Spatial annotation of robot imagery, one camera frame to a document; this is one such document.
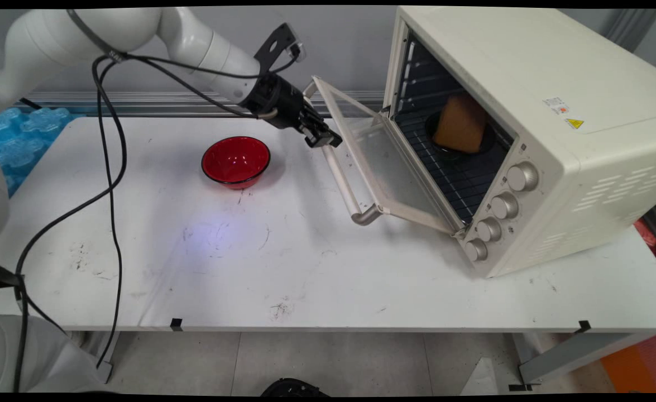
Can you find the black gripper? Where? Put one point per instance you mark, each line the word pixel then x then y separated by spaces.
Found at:
pixel 280 103

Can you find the cream glass oven door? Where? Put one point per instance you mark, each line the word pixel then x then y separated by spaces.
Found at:
pixel 383 162

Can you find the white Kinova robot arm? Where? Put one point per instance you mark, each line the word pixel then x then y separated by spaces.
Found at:
pixel 138 30

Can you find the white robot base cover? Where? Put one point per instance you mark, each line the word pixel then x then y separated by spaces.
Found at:
pixel 43 357

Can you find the red bowl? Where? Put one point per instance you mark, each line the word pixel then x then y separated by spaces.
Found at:
pixel 235 161

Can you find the black plate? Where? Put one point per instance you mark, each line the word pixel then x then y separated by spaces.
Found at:
pixel 436 142

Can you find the brown bread loaf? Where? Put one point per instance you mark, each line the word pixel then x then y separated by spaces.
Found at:
pixel 460 125

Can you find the silver oven knob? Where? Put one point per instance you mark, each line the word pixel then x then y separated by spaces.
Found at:
pixel 505 206
pixel 477 250
pixel 489 230
pixel 523 177

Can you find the white label sticker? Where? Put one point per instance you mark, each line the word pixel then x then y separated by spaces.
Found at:
pixel 556 105

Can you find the black tape marker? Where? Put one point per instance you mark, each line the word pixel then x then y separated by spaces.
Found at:
pixel 584 326
pixel 176 324

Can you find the yellow warning sticker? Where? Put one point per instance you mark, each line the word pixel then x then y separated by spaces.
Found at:
pixel 575 123

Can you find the black round floor object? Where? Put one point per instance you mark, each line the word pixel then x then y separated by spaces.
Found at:
pixel 294 388

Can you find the cream toaster oven body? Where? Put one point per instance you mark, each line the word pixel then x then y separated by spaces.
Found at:
pixel 573 184

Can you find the grey table leg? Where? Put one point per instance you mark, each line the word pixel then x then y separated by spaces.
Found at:
pixel 107 349

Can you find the grey table leg brace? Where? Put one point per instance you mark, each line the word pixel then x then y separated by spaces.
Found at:
pixel 573 354

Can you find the red item beside table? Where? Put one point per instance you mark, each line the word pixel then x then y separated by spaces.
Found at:
pixel 649 240

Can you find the orange box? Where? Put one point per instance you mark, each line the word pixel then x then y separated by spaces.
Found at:
pixel 637 365

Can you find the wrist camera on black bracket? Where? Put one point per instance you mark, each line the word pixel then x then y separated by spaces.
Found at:
pixel 276 46

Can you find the aluminium wall rail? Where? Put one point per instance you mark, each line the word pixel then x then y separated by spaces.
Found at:
pixel 166 104

